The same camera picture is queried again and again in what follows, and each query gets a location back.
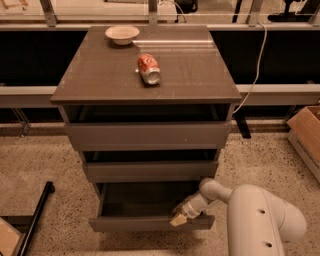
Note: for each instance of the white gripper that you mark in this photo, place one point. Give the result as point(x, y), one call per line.
point(192, 209)

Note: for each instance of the grey bottom drawer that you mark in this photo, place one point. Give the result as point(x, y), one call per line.
point(145, 206)

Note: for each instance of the grey drawer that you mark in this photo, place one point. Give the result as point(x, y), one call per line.
point(145, 206)
point(149, 171)
point(147, 136)

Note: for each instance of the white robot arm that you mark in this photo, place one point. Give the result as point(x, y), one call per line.
point(258, 222)

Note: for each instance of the grey middle drawer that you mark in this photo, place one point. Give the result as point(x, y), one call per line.
point(149, 171)

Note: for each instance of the grey top drawer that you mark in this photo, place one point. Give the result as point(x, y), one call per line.
point(147, 136)

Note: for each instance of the grey drawer cabinet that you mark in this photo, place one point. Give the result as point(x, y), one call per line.
point(103, 85)

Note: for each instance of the black pole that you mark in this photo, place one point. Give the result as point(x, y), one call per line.
point(48, 189)

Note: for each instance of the cardboard box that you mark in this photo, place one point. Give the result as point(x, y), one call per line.
point(304, 135)

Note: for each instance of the red soda can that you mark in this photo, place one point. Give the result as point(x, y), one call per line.
point(149, 69)

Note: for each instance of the white bowl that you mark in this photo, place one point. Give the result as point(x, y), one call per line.
point(122, 34)

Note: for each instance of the black bracket leg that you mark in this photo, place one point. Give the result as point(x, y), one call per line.
point(242, 125)

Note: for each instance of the grey metal rail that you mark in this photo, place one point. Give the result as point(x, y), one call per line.
point(259, 95)

